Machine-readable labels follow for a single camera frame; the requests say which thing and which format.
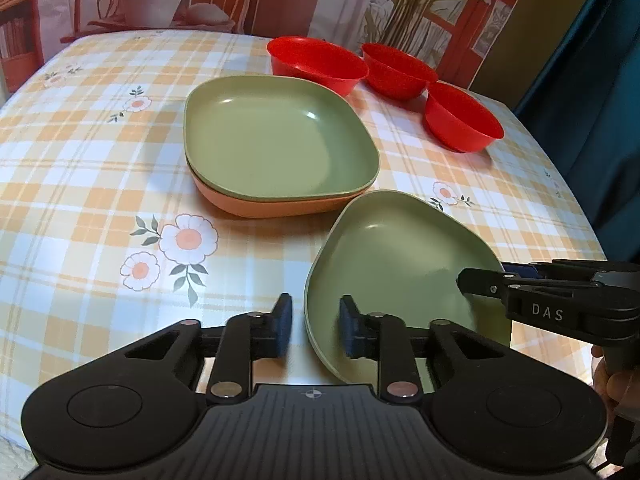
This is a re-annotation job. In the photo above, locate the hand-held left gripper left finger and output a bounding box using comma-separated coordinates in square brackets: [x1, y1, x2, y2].
[122, 292, 294, 408]

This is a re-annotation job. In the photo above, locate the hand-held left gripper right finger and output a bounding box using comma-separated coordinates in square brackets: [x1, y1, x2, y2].
[339, 295, 507, 406]

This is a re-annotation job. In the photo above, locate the checked floral tablecloth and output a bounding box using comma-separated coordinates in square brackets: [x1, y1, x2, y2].
[0, 29, 609, 467]

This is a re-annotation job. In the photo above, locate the orange square plate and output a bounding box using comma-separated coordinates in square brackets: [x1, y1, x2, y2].
[185, 154, 374, 220]

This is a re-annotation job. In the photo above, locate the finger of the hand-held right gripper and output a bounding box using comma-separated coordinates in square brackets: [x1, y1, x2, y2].
[501, 258, 640, 286]
[457, 267, 607, 311]

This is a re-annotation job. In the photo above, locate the green square plate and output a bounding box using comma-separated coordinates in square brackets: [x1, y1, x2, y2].
[304, 189, 512, 387]
[183, 74, 381, 199]

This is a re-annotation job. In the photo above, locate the dark blue curtain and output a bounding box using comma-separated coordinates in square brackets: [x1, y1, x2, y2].
[514, 0, 640, 263]

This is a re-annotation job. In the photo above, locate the red plastic bowl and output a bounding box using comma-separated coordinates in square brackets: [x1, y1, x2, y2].
[423, 81, 505, 154]
[266, 35, 370, 97]
[360, 42, 440, 100]

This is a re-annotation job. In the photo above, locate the person's right hand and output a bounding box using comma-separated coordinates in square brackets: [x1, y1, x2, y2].
[590, 344, 622, 413]

